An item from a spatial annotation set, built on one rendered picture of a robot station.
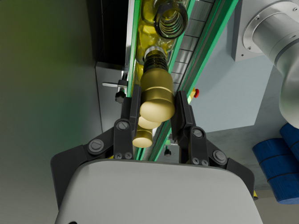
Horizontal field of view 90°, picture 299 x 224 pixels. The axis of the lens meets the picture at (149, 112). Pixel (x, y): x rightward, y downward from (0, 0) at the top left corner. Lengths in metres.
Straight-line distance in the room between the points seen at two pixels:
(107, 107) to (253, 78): 0.82
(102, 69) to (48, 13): 0.32
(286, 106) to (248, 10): 0.38
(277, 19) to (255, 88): 0.46
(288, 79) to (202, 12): 0.32
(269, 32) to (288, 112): 0.30
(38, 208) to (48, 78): 0.16
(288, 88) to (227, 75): 0.43
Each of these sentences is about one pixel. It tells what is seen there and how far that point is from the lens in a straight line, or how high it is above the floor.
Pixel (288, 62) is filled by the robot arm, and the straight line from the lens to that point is 0.62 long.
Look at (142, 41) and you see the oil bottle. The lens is 0.21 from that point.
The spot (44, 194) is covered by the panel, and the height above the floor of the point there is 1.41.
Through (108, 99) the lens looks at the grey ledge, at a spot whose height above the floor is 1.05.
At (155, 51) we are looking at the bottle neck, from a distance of 0.20.
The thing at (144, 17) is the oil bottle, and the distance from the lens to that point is 0.21.
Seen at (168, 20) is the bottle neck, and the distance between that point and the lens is 0.19.
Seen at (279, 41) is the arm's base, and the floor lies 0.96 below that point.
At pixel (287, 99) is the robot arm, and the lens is 0.57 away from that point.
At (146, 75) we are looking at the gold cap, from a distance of 0.15.
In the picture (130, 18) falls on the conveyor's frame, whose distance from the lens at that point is 0.43.
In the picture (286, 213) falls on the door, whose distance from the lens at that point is 7.28.
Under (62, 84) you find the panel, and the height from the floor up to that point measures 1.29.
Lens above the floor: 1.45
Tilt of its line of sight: 41 degrees down
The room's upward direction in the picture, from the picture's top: 179 degrees counter-clockwise
